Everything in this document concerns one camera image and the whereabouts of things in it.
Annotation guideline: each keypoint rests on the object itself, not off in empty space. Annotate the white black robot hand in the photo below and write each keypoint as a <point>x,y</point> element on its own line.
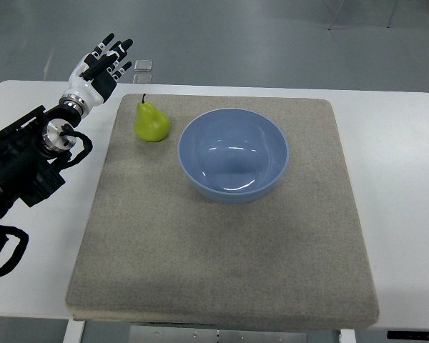
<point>95,77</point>

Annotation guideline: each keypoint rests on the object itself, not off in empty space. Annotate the green pear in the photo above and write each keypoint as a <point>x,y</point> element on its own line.
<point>150,124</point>

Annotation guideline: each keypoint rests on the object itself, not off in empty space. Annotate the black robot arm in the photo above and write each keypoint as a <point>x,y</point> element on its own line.
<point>33,151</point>

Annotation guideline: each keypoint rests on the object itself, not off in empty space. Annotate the blue ceramic bowl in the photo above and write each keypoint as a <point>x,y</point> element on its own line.
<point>233,155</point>

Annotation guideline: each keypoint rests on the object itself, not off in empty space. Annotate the lower floor socket plate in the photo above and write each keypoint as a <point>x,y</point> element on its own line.
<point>142,79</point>

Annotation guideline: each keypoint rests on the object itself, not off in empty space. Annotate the grey felt mat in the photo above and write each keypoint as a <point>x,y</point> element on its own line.
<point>156,251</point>

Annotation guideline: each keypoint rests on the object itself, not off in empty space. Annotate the white table frame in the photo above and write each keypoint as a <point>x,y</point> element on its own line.
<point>141,333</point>

